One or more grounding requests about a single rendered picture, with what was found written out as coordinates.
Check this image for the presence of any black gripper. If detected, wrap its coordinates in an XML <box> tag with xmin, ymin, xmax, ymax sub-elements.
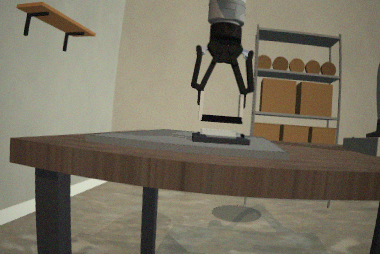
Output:
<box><xmin>191</xmin><ymin>22</ymin><xmax>254</xmax><ymax>120</ymax></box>

